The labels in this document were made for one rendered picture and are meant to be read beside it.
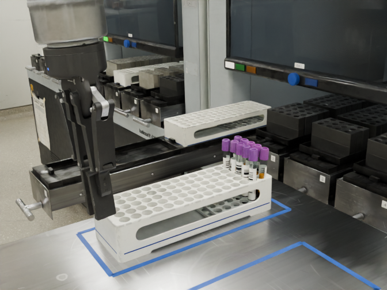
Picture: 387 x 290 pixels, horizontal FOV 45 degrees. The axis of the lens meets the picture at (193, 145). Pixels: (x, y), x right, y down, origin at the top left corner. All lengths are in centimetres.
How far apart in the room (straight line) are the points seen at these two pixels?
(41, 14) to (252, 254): 44
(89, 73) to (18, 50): 406
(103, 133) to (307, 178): 60
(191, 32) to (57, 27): 95
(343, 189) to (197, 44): 69
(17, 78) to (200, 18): 337
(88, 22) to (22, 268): 37
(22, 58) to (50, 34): 408
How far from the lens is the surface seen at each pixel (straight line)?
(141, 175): 109
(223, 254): 72
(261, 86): 144
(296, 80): 111
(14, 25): 461
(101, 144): 59
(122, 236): 69
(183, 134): 114
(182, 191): 77
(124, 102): 178
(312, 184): 107
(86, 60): 58
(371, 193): 98
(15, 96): 468
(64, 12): 57
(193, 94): 152
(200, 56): 146
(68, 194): 102
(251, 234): 77
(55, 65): 59
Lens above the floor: 121
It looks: 20 degrees down
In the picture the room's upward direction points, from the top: 2 degrees counter-clockwise
